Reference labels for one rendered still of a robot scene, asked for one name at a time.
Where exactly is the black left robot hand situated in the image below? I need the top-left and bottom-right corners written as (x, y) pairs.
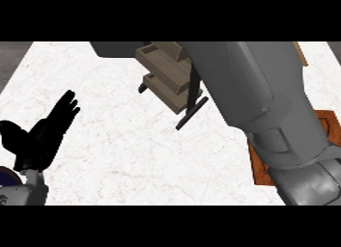
top-left (0, 90), bottom-right (81, 173)

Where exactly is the tiered wooden basket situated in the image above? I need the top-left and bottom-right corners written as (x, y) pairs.
top-left (134, 41), bottom-right (209, 131)

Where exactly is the light wooden board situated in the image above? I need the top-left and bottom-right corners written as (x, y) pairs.
top-left (290, 41), bottom-right (309, 68)

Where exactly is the brown wooden cutting board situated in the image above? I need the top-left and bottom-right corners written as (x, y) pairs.
top-left (246, 110), bottom-right (341, 186)

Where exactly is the dark grey appliance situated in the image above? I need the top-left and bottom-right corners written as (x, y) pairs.
top-left (88, 41), bottom-right (147, 60)

